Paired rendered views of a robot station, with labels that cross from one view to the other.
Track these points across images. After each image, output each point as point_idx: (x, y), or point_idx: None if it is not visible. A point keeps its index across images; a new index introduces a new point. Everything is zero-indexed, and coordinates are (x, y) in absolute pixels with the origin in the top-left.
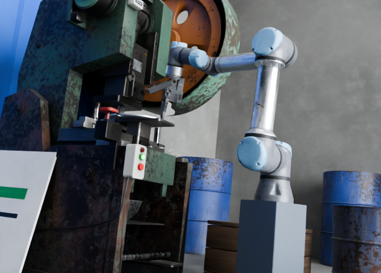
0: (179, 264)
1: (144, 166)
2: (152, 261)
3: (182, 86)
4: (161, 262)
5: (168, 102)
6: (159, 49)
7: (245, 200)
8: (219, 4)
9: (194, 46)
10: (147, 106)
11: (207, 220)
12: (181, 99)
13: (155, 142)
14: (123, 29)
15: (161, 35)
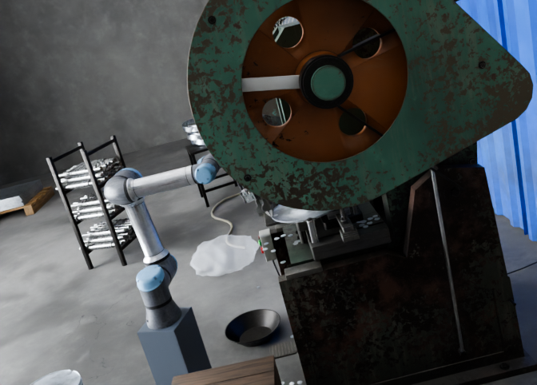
0: (271, 353)
1: (264, 252)
2: (292, 341)
3: (239, 185)
4: (284, 344)
5: (256, 199)
6: (284, 118)
7: (186, 307)
8: (217, 17)
9: (272, 98)
10: (402, 173)
11: (273, 355)
12: (244, 200)
13: (308, 238)
14: (278, 109)
15: (279, 98)
